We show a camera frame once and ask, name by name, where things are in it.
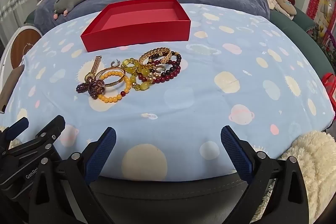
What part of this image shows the dark bead bracelet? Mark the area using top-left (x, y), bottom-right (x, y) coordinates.
top-left (147, 52), bottom-right (182, 77)

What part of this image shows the round white side table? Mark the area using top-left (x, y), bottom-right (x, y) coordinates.
top-left (0, 25), bottom-right (42, 94)

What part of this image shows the white sheer curtain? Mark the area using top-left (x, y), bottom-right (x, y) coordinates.
top-left (0, 0), bottom-right (46, 47)

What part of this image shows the brown cardboard piece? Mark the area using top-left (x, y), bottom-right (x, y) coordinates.
top-left (0, 65), bottom-right (26, 113)

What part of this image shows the gold wrist watch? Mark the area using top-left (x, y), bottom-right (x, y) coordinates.
top-left (84, 55), bottom-right (102, 81)

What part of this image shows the red cardboard box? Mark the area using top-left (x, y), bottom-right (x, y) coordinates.
top-left (80, 0), bottom-right (191, 53)

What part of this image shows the gold bangle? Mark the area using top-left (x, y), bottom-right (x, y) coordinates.
top-left (95, 68), bottom-right (126, 87)

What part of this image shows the floral decoration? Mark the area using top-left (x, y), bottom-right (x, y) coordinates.
top-left (310, 25), bottom-right (336, 69)

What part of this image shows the green bead bracelet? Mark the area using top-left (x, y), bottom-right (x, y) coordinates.
top-left (121, 57), bottom-right (155, 92)

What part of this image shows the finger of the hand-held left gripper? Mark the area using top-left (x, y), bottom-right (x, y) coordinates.
top-left (36, 115), bottom-right (66, 147)
top-left (0, 117), bottom-right (29, 145)

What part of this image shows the purple beaded bow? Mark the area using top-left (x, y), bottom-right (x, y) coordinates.
top-left (76, 76), bottom-right (105, 97)

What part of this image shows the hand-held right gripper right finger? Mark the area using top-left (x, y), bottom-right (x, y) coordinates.
top-left (220, 126), bottom-right (310, 224)

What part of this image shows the blue planet-print bed sheet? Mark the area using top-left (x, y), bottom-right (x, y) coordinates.
top-left (0, 3), bottom-right (336, 182)

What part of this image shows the gold chain bracelet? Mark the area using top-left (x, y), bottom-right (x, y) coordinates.
top-left (139, 47), bottom-right (173, 66)

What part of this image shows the beige turtle plush toy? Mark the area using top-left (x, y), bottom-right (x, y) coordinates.
top-left (260, 0), bottom-right (297, 20)

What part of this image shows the white fluffy blanket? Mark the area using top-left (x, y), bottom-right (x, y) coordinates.
top-left (252, 131), bottom-right (336, 224)

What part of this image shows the green bed frame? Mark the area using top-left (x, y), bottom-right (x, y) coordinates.
top-left (241, 0), bottom-right (336, 83)

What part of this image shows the red bag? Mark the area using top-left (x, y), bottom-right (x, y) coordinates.
top-left (322, 72), bottom-right (336, 119)

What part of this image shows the red bead bracelet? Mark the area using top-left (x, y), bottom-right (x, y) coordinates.
top-left (138, 64), bottom-right (182, 84)

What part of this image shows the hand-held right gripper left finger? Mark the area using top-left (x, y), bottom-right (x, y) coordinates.
top-left (29, 126), bottom-right (117, 224)

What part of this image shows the yellow bead bracelet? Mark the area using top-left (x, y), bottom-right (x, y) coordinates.
top-left (98, 70), bottom-right (132, 104)

